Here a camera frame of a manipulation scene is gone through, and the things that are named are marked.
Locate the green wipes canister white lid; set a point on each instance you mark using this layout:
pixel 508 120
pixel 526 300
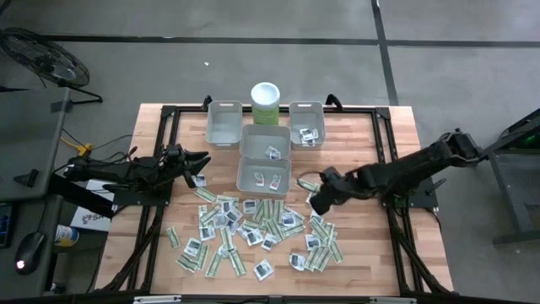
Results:
pixel 265 95

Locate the grey plastic bin with slots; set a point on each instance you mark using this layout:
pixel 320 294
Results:
pixel 223 122
pixel 307 116

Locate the wide grey plastic bin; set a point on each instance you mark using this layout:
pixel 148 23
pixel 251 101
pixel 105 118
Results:
pixel 257 141
pixel 264 166

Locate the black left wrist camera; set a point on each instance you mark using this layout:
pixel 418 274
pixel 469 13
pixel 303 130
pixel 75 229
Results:
pixel 188 178

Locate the white and yellow can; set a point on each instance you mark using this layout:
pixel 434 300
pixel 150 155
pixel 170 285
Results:
pixel 66 235

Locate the black computer mouse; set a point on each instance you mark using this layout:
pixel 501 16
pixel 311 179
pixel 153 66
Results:
pixel 30 251

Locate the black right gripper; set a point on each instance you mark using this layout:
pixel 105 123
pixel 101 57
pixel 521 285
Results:
pixel 339 183

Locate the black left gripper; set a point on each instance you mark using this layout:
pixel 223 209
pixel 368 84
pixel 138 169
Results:
pixel 173 159

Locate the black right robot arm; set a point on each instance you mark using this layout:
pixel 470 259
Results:
pixel 405 173

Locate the dark grey metal cart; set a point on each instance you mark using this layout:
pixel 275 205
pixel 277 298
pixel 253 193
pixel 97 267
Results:
pixel 508 198

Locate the black wedge-shaped object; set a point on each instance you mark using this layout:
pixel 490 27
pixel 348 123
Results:
pixel 28 177

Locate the silver mounting bracket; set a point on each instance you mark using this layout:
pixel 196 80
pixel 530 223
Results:
pixel 156 299
pixel 392 300

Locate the white printed cardboard box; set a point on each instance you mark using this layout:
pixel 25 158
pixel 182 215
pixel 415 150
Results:
pixel 95 219

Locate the grey side table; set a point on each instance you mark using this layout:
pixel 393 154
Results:
pixel 29 139

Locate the black diagonal bar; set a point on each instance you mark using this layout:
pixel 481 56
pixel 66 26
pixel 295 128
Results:
pixel 80 196

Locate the black floor fan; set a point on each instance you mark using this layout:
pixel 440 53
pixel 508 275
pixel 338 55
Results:
pixel 46 59

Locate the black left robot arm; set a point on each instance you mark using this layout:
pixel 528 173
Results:
pixel 114 171

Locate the black keypad device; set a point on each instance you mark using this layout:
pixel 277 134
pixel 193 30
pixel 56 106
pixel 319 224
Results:
pixel 5 226

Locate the grey desk top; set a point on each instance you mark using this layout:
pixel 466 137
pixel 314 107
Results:
pixel 29 215

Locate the small red and white packet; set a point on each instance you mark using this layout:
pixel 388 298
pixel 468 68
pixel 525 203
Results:
pixel 258 179
pixel 275 182

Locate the white antiseptic towelette packet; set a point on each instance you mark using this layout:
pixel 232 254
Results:
pixel 308 142
pixel 304 132
pixel 227 207
pixel 297 261
pixel 201 181
pixel 312 242
pixel 220 220
pixel 233 215
pixel 224 251
pixel 242 231
pixel 317 219
pixel 313 134
pixel 250 206
pixel 270 240
pixel 206 233
pixel 254 237
pixel 273 153
pixel 192 247
pixel 288 218
pixel 263 270

